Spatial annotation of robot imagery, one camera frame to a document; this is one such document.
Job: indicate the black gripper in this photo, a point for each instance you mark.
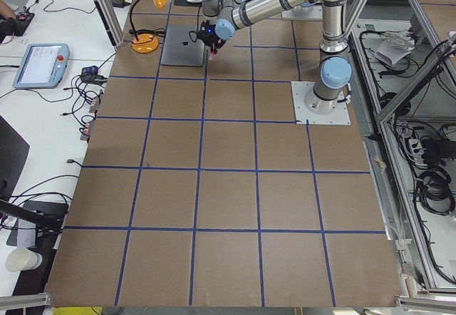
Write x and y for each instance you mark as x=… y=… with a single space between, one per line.
x=214 y=43

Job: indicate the pink marker pen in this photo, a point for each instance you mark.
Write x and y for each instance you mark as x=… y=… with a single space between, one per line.
x=212 y=55

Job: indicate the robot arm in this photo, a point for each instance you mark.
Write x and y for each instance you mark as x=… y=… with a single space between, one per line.
x=224 y=17

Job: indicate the silver laptop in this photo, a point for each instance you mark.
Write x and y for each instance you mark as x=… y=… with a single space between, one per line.
x=180 y=49

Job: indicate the black power adapter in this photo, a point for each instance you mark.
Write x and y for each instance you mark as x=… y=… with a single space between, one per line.
x=119 y=3

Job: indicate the blue teach pendant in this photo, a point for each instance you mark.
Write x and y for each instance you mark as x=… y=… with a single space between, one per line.
x=42 y=66

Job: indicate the white paper cup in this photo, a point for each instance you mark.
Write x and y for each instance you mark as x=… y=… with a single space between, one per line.
x=23 y=259

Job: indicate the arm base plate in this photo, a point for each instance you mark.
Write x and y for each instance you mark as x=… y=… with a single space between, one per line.
x=299 y=13
x=311 y=110

